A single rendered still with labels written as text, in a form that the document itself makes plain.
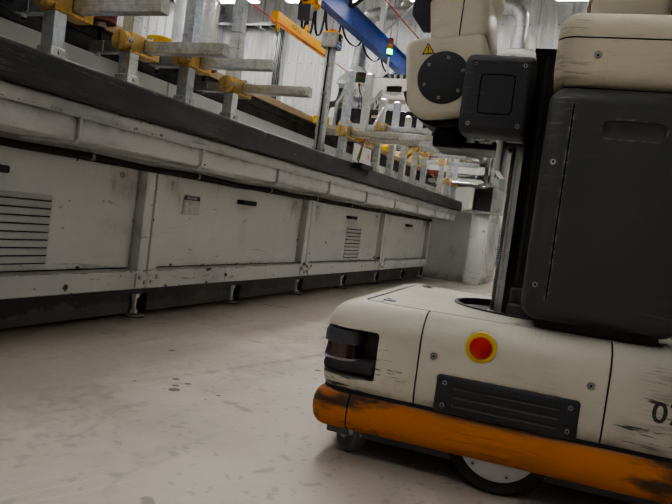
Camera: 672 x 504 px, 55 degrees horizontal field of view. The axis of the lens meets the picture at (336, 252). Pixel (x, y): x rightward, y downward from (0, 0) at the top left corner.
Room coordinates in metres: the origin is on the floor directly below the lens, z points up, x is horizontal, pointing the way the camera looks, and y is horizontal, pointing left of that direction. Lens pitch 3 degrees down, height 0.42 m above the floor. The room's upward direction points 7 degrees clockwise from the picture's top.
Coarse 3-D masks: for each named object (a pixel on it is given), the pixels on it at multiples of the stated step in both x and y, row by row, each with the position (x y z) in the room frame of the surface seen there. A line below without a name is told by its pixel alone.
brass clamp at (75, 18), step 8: (40, 0) 1.43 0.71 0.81; (48, 0) 1.43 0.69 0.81; (56, 0) 1.45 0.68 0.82; (64, 0) 1.47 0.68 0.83; (72, 0) 1.49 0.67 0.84; (40, 8) 1.46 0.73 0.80; (48, 8) 1.45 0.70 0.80; (56, 8) 1.45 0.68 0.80; (64, 8) 1.47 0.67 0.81; (72, 8) 1.49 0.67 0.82; (72, 16) 1.49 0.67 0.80; (80, 16) 1.51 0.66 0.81; (88, 16) 1.53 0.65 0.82; (80, 24) 1.56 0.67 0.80; (88, 24) 1.55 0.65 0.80
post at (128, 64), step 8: (128, 16) 1.69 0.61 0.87; (136, 16) 1.69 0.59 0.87; (128, 24) 1.69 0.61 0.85; (136, 24) 1.70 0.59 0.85; (136, 32) 1.70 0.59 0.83; (120, 56) 1.70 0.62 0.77; (128, 56) 1.69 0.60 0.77; (136, 56) 1.71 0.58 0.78; (120, 64) 1.70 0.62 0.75; (128, 64) 1.69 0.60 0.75; (136, 64) 1.71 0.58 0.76; (120, 72) 1.69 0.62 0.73; (128, 72) 1.69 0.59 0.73; (136, 72) 1.71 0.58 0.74
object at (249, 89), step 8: (200, 88) 2.25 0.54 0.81; (208, 88) 2.24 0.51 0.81; (216, 88) 2.22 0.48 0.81; (248, 88) 2.18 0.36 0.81; (256, 88) 2.16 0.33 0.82; (264, 88) 2.15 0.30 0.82; (272, 88) 2.14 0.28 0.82; (280, 88) 2.13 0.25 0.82; (288, 88) 2.12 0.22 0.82; (296, 88) 2.11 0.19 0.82; (304, 88) 2.10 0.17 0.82; (288, 96) 2.14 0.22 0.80; (296, 96) 2.13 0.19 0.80; (304, 96) 2.11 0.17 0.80
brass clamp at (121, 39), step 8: (120, 32) 1.67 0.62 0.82; (128, 32) 1.68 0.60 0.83; (112, 40) 1.67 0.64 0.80; (120, 40) 1.66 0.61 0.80; (128, 40) 1.66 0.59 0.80; (136, 40) 1.69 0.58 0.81; (144, 40) 1.72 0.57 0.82; (120, 48) 1.67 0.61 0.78; (128, 48) 1.68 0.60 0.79; (136, 48) 1.69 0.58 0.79; (144, 56) 1.73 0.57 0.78; (152, 56) 1.75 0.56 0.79
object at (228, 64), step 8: (160, 56) 2.01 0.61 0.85; (168, 56) 2.00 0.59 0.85; (152, 64) 2.02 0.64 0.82; (160, 64) 2.01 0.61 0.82; (168, 64) 2.00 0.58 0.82; (200, 64) 1.95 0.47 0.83; (208, 64) 1.94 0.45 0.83; (216, 64) 1.93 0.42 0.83; (224, 64) 1.92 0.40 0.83; (232, 64) 1.91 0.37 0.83; (240, 64) 1.90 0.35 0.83; (248, 64) 1.89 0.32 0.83; (256, 64) 1.88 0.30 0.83; (264, 64) 1.87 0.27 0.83; (272, 64) 1.86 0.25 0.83
